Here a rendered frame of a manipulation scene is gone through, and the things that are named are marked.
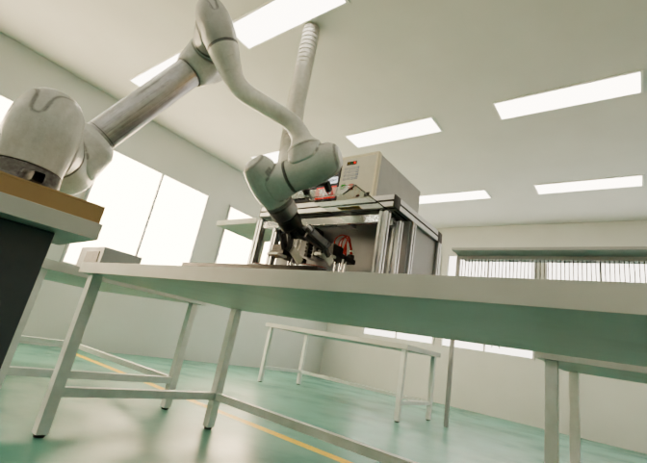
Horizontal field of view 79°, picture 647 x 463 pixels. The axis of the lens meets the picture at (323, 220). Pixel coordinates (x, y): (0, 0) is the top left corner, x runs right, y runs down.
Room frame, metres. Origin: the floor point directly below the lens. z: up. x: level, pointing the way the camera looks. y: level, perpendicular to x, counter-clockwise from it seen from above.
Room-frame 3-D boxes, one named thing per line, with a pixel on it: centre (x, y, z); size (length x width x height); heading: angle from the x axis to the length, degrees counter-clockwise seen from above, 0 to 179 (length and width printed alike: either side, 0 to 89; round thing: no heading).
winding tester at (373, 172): (1.65, -0.12, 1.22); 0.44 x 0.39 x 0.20; 50
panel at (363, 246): (1.61, -0.07, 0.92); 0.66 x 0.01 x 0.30; 50
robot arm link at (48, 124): (0.93, 0.74, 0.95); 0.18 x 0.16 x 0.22; 17
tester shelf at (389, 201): (1.66, -0.11, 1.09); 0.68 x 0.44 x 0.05; 50
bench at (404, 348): (5.23, -0.58, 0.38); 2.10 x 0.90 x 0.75; 50
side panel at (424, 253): (1.51, -0.41, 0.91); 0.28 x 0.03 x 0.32; 140
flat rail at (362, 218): (1.49, 0.03, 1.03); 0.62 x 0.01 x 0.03; 50
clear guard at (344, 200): (1.30, -0.06, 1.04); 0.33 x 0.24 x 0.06; 140
